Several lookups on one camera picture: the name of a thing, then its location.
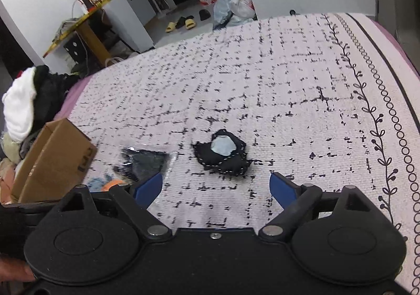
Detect white plastic bag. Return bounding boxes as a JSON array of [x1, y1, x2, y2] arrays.
[[228, 0, 256, 20]]

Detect white low cabinet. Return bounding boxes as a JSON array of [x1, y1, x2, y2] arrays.
[[120, 0, 156, 25]]

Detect grey plastic bag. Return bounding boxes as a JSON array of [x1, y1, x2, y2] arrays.
[[213, 0, 250, 28]]

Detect blue-grey plush toy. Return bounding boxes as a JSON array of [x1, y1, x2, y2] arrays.
[[87, 174, 114, 192]]

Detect dark cloth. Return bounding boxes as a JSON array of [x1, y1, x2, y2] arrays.
[[113, 147, 178, 184]]

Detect brown cardboard box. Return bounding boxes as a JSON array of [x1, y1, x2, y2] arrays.
[[10, 118, 98, 204]]

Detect round white yellow-edged table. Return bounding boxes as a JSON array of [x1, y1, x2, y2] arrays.
[[43, 0, 120, 69]]

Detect person's left hand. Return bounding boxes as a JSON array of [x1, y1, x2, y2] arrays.
[[0, 254, 36, 282]]

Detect black dotted box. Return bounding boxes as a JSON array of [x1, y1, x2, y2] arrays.
[[62, 33, 89, 66]]

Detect pile of black clothes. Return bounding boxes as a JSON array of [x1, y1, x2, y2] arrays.
[[20, 65, 81, 151]]

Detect white fluffy garment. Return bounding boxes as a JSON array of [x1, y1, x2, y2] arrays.
[[2, 67, 38, 142]]

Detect black stitched cloth pouch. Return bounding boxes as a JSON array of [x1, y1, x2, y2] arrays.
[[191, 129, 253, 175]]

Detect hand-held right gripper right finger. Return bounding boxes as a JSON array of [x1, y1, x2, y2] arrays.
[[259, 172, 378, 243]]

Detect beige cloth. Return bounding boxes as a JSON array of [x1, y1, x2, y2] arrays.
[[0, 157, 18, 204]]

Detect yellow-green cloth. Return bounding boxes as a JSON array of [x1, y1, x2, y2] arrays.
[[0, 133, 23, 164]]

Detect purple bed sheet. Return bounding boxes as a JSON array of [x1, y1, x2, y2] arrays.
[[52, 18, 420, 122]]

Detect white black-patterned blanket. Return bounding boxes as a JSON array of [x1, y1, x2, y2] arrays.
[[66, 13, 420, 292]]

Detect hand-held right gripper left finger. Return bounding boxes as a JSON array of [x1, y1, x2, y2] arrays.
[[57, 172, 173, 243]]

